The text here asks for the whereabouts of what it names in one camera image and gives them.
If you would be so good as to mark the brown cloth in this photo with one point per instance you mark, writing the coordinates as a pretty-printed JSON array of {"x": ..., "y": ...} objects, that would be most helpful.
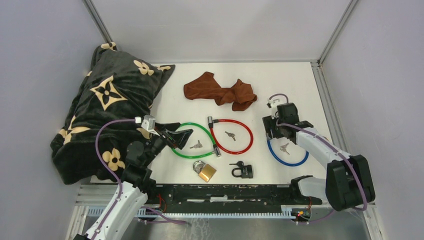
[{"x": 240, "y": 95}]

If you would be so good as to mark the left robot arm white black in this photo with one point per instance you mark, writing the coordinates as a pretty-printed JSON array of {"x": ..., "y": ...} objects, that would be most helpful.
[{"x": 135, "y": 182}]

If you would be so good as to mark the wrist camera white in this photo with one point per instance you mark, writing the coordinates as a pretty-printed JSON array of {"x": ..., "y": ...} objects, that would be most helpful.
[
  {"x": 274, "y": 101},
  {"x": 147, "y": 123}
]

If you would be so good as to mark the black padlock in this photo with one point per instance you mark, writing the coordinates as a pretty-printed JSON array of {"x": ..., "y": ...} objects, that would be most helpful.
[{"x": 244, "y": 172}]

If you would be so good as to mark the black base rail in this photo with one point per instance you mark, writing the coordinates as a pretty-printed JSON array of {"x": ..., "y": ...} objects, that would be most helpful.
[{"x": 226, "y": 198}]

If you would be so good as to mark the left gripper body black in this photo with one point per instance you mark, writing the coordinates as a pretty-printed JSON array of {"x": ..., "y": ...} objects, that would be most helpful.
[{"x": 170, "y": 141}]

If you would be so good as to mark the blue lock keys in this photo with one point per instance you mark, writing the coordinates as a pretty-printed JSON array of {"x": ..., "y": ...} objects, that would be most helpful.
[{"x": 284, "y": 148}]

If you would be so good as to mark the red lock keys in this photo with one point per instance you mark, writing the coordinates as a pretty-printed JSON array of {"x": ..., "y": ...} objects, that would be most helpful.
[{"x": 231, "y": 135}]

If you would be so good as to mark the green cable lock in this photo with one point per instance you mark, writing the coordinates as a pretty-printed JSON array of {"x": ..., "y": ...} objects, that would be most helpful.
[{"x": 216, "y": 151}]

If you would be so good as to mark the black floral blanket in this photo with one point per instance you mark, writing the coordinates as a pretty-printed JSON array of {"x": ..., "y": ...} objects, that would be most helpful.
[{"x": 118, "y": 86}]

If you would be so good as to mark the black padlock key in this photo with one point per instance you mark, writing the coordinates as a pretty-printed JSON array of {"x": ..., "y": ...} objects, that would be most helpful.
[{"x": 239, "y": 164}]

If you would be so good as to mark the red cable lock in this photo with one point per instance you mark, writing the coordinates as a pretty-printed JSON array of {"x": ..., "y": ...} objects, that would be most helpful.
[{"x": 211, "y": 122}]

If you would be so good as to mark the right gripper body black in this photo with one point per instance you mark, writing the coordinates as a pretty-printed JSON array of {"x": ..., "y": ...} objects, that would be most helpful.
[{"x": 277, "y": 131}]

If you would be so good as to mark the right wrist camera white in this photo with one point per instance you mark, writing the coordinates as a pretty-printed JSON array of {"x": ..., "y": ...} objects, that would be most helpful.
[{"x": 274, "y": 101}]

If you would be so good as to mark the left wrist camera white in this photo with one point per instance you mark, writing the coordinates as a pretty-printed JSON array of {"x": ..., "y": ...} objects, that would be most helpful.
[{"x": 147, "y": 123}]

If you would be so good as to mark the brass padlock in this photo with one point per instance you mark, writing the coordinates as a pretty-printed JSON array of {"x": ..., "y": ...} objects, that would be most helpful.
[{"x": 204, "y": 170}]

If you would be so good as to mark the green lock keys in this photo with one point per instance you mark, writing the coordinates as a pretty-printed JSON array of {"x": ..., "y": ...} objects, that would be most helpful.
[{"x": 197, "y": 145}]

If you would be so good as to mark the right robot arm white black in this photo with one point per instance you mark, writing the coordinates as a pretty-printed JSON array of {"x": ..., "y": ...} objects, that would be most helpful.
[{"x": 348, "y": 183}]

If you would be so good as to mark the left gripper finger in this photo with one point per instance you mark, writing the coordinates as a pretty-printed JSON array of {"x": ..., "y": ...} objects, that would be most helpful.
[
  {"x": 180, "y": 138},
  {"x": 161, "y": 127}
]

